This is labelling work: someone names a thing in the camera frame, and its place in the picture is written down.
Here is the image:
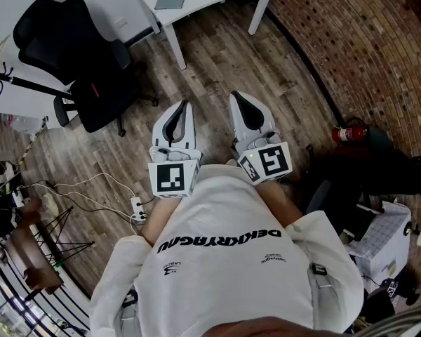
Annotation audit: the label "black metal railing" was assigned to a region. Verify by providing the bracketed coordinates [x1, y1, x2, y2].
[0, 223, 92, 337]

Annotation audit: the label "person's right forearm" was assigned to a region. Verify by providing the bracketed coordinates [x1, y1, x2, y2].
[259, 179, 303, 224]

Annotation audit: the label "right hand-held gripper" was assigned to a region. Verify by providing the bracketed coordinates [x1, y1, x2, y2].
[229, 90, 294, 185]

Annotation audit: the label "white power cable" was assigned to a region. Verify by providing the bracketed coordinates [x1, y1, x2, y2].
[52, 172, 141, 237]

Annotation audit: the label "black bag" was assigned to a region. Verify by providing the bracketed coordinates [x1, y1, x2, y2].
[366, 125, 421, 198]

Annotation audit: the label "white grid pattern box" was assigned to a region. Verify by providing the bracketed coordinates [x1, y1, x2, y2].
[343, 200, 413, 294]

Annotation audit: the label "white shoe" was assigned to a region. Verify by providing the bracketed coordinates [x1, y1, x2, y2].
[43, 192, 61, 221]

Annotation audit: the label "black office chair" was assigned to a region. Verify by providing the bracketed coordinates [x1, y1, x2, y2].
[13, 0, 159, 138]

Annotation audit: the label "person's white shirt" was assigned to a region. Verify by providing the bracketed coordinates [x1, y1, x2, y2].
[89, 163, 365, 337]

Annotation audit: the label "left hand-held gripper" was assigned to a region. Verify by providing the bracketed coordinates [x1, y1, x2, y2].
[147, 99, 202, 199]

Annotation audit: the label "white power strip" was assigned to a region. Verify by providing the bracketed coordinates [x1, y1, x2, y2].
[130, 195, 147, 224]

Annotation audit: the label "grey shoulder strap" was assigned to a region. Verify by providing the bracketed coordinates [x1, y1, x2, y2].
[120, 289, 140, 337]
[307, 262, 342, 333]

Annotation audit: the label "red fire extinguisher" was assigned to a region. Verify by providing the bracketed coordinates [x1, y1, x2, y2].
[331, 117, 368, 144]

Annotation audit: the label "person's left forearm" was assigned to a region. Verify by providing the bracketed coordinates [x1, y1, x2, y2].
[139, 194, 183, 247]

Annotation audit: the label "black coat rack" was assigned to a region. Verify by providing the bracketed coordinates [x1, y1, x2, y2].
[0, 61, 73, 103]

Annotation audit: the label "wooden side table wire legs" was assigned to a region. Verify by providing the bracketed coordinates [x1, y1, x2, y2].
[3, 198, 96, 294]

